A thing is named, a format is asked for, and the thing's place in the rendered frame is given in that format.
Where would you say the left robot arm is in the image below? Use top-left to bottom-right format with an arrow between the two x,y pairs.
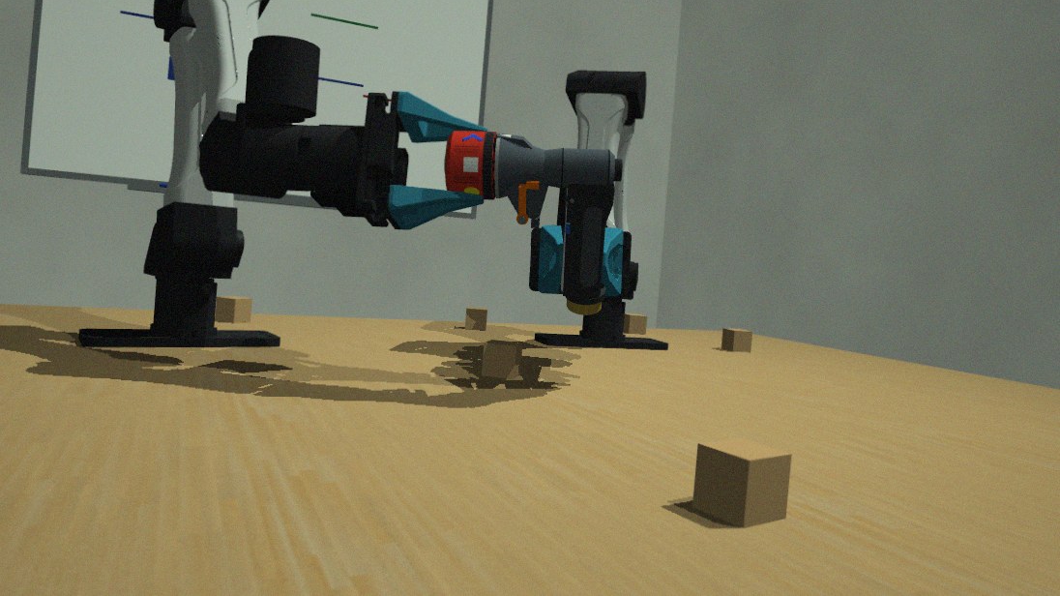
535,70 -> 668,350

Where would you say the small tan cube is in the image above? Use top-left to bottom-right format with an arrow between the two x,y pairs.
692,438 -> 792,528
465,306 -> 487,331
215,296 -> 252,323
721,328 -> 752,352
623,313 -> 647,335
482,340 -> 523,379

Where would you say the dark grey hose nozzle with red front ring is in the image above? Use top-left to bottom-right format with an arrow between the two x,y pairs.
444,132 -> 623,315

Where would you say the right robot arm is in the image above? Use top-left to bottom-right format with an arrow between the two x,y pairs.
78,0 -> 320,347

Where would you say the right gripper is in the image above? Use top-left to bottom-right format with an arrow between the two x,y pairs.
299,91 -> 488,230

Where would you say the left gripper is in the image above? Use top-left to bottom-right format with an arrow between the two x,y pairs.
529,225 -> 632,296

